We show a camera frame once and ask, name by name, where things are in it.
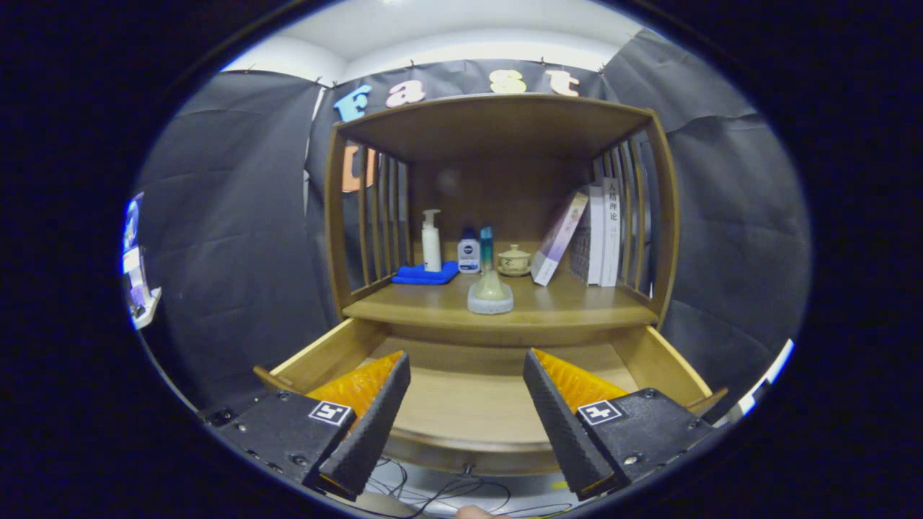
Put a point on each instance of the white equipment stand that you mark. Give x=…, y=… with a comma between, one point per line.
x=137, y=281

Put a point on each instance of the wooden cabinet with slatted shelf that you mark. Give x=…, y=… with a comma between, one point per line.
x=497, y=122

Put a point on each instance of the wooden drawer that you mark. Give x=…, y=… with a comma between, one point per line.
x=469, y=411

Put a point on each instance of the purple and white book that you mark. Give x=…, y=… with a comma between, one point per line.
x=559, y=241

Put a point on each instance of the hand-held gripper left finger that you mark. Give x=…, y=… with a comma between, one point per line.
x=371, y=432

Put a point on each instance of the blue folded cloth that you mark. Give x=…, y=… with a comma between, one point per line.
x=422, y=275

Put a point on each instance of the black electronic device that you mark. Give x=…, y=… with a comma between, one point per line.
x=218, y=416

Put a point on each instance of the white lotion bottle blue cap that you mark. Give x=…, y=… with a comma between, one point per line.
x=469, y=256

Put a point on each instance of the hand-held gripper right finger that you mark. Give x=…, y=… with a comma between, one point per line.
x=562, y=432

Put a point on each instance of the dark patterned book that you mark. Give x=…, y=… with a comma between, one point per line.
x=578, y=252

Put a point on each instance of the black backdrop cloth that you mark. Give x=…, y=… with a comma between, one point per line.
x=216, y=252

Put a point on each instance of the white appliance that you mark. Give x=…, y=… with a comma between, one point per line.
x=768, y=375

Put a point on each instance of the white pump bottle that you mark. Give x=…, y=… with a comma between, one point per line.
x=431, y=249

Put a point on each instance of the beige lidded teacup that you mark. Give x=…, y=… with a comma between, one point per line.
x=514, y=261

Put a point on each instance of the teal slim bottle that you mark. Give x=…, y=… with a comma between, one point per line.
x=487, y=245

